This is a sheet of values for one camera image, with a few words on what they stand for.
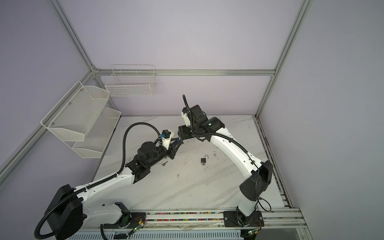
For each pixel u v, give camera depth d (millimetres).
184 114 676
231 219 732
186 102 554
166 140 638
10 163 512
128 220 685
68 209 399
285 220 750
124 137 580
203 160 954
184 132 654
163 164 930
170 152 674
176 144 726
